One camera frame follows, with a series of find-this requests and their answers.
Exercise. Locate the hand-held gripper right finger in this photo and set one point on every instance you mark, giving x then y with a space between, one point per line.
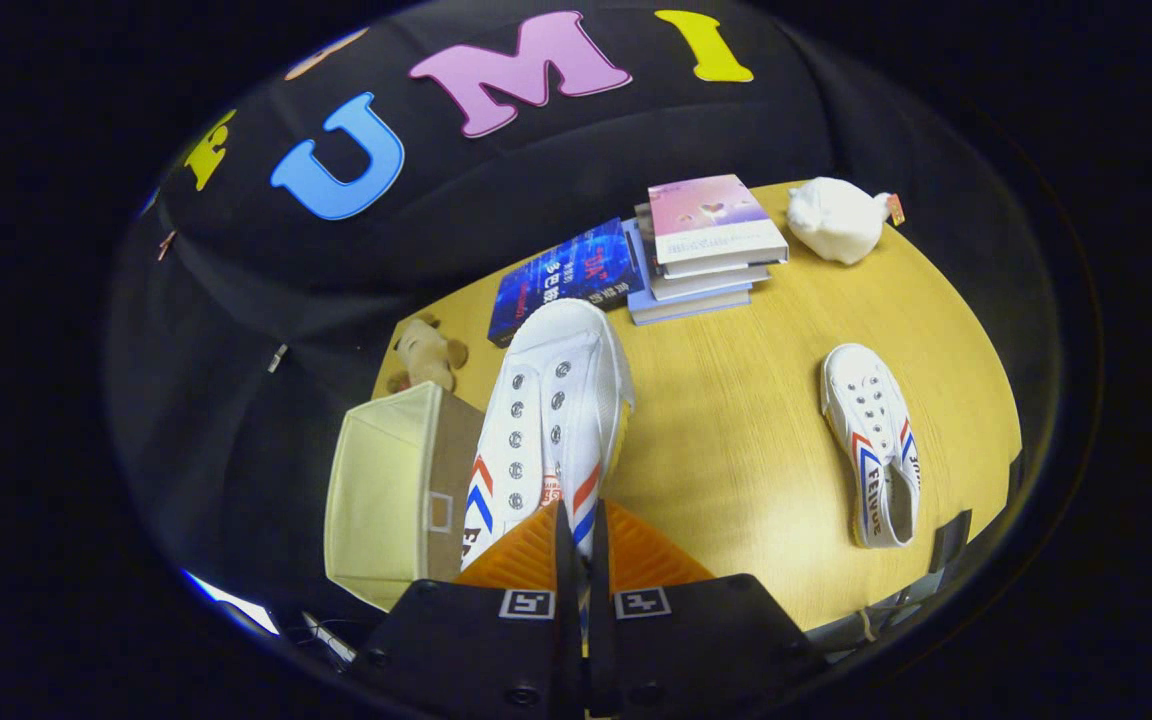
706 650

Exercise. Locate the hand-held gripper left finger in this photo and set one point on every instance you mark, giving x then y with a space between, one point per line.
466 650

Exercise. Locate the beige fabric storage box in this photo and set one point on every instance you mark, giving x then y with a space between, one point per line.
376 500

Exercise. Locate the white canvas shoe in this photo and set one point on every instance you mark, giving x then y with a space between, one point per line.
866 400
561 400

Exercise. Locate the computer monitor screen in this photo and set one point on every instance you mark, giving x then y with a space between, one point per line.
231 603

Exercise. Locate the black rectangular object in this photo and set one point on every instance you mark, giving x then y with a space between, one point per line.
951 540

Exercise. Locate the brown plush toy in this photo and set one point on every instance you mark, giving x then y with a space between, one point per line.
426 350

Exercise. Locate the light blue cover book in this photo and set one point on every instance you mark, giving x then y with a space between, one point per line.
686 308

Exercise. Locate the silver clip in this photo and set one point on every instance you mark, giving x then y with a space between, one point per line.
278 357

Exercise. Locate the white book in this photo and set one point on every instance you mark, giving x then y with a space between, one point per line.
711 285

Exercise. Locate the dark blue book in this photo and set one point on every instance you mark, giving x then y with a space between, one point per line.
561 278

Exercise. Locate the white plush toy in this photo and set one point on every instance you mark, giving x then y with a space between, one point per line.
836 220

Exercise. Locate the copper clip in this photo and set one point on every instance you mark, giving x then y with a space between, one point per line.
167 245

